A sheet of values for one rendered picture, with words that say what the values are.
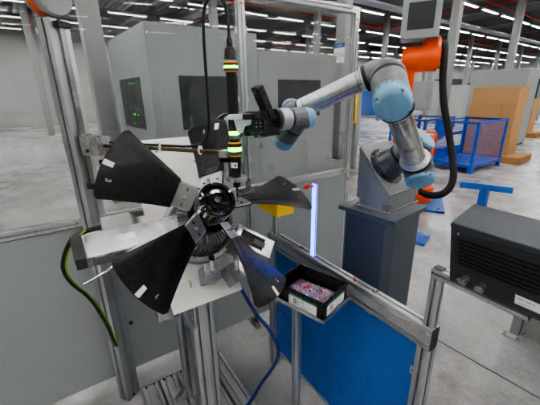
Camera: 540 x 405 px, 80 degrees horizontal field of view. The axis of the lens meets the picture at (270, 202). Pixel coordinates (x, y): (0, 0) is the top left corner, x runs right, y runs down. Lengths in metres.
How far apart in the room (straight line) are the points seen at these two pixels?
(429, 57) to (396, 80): 3.79
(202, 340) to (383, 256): 0.87
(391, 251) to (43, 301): 1.63
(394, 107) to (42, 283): 1.65
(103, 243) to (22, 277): 0.78
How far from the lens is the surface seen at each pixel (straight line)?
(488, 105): 8.89
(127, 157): 1.07
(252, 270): 1.00
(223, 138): 1.19
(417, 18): 4.85
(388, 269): 1.63
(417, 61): 4.89
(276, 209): 1.49
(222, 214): 0.99
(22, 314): 1.91
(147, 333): 2.10
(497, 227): 0.89
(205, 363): 1.50
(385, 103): 1.09
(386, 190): 1.53
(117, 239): 1.10
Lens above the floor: 1.53
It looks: 19 degrees down
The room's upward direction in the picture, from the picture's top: 1 degrees counter-clockwise
